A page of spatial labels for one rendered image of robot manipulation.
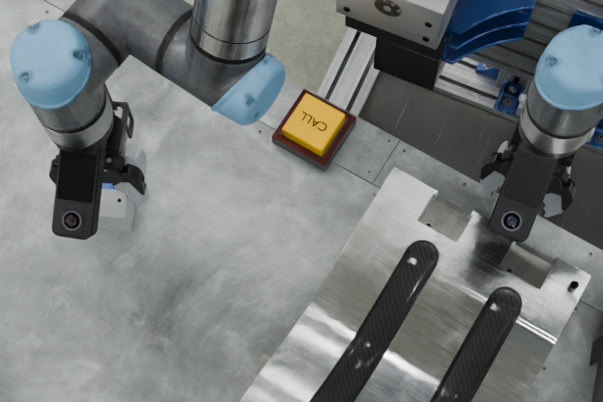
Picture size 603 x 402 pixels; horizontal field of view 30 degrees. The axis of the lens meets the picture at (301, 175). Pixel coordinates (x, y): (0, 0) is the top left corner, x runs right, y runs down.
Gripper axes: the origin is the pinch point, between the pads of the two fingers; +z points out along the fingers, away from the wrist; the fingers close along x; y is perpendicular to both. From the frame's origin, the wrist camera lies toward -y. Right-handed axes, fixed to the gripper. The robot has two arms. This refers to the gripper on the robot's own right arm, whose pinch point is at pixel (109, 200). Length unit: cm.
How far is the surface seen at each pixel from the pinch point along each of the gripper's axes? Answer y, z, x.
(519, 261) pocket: -4, -2, -50
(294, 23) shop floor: 73, 85, -14
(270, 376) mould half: -21.1, -7.9, -22.6
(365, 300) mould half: -10.6, -3.8, -32.2
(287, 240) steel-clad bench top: -1.6, 4.6, -22.1
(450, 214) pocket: 1.4, -1.7, -41.6
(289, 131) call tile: 11.5, 0.9, -21.1
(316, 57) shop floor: 65, 85, -19
